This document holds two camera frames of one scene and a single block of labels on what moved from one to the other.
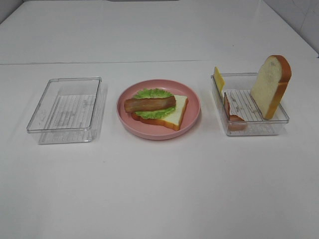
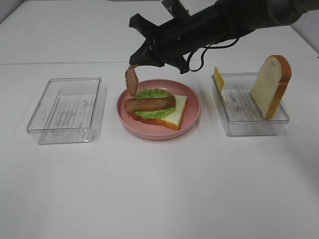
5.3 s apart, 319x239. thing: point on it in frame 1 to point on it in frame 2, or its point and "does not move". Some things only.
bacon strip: [236, 123] to [131, 79]
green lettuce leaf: [153, 93] does not move
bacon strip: [136, 105] does not move
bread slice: [173, 120] does not move
